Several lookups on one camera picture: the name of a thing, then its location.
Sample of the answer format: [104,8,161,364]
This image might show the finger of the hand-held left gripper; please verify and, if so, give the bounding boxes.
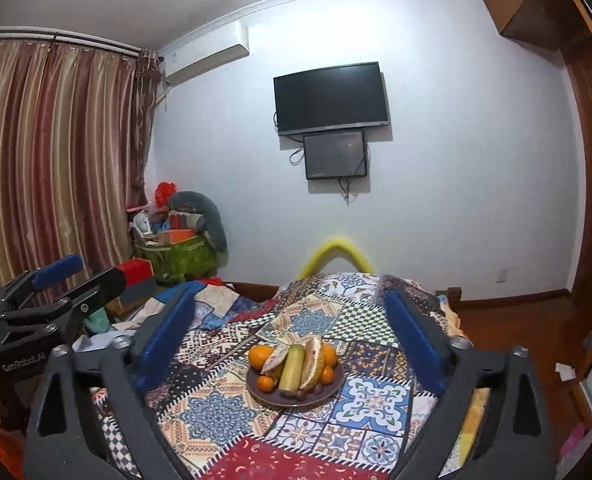
[0,266,127,334]
[0,254,85,319]

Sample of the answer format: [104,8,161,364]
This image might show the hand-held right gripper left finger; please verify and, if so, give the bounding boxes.
[23,287,197,480]

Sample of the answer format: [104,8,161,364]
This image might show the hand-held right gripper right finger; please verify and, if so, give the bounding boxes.
[383,287,557,480]

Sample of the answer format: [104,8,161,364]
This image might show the peeled pink pomelo segment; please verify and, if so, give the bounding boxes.
[298,336,326,392]
[261,345,291,375]

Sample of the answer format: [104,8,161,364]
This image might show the dark brown round plate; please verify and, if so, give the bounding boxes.
[246,360,345,407]

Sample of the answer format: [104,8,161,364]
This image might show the long greenish banana piece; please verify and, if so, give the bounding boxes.
[278,344,306,392]

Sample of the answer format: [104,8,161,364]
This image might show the teal cloth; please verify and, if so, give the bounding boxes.
[87,307,110,336]

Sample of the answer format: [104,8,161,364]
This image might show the grey box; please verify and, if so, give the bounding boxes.
[120,280,158,307]

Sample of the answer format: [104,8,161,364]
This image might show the red box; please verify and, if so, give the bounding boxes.
[116,258,156,286]

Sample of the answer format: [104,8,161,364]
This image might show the orange box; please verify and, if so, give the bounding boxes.
[158,229,198,247]

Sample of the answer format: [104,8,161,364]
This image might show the yellow mattress edge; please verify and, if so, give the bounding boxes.
[455,386,492,467]

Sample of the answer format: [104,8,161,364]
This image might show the striped red curtain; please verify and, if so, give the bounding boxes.
[0,35,160,301]

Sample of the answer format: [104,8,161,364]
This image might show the red paper flower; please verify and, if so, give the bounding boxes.
[155,181,177,207]

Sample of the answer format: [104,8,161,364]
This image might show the yellow fuzzy arch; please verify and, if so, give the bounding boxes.
[298,236,372,279]

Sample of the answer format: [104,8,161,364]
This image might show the patchwork printed blanket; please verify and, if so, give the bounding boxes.
[73,271,458,480]

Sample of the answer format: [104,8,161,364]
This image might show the pink bag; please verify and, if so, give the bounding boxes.
[561,422,590,457]

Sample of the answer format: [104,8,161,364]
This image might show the curtain rod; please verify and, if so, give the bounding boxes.
[0,26,143,57]

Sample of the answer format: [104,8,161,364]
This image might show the white air conditioner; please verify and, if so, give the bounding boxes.
[160,25,251,87]

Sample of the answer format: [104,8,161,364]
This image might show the wooden wardrobe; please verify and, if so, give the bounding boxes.
[478,0,592,378]

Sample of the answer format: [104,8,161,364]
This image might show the small black wall monitor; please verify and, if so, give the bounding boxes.
[303,130,369,180]

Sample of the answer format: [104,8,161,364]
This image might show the black wall television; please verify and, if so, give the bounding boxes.
[273,62,391,137]

